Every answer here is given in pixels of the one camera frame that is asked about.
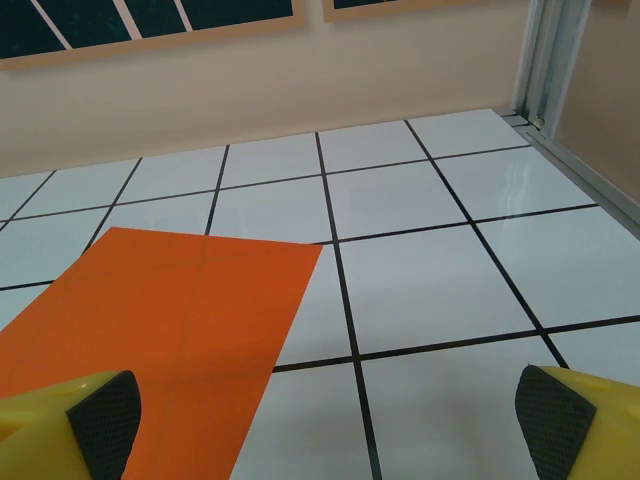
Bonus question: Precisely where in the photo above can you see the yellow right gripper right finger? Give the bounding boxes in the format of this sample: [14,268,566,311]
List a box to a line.
[514,364,640,480]

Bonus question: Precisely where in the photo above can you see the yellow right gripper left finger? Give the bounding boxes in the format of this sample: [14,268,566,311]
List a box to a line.
[0,370,144,480]

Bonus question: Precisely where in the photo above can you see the aluminium frame post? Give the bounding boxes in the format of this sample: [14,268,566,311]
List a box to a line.
[512,0,599,132]

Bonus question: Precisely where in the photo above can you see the aluminium side rail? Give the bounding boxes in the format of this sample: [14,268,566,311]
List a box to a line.
[501,112,640,227]

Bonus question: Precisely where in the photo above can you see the orange paper sheet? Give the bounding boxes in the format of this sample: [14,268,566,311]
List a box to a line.
[0,227,324,480]

